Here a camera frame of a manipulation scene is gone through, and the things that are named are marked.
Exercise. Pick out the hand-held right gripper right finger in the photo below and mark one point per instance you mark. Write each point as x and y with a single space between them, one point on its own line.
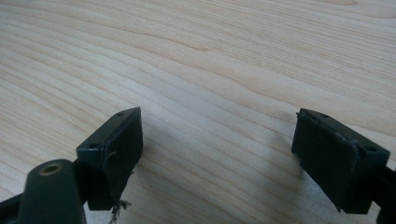
333 161

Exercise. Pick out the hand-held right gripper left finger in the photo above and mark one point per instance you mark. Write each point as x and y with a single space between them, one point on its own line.
116 158

